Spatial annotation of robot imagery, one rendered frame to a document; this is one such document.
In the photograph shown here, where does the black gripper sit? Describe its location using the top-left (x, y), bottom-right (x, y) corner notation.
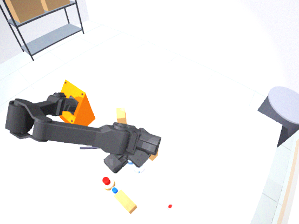
top-left (103, 128), bottom-right (148, 174)

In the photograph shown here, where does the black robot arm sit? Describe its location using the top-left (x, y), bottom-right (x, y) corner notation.
top-left (5, 93), bottom-right (162, 168)

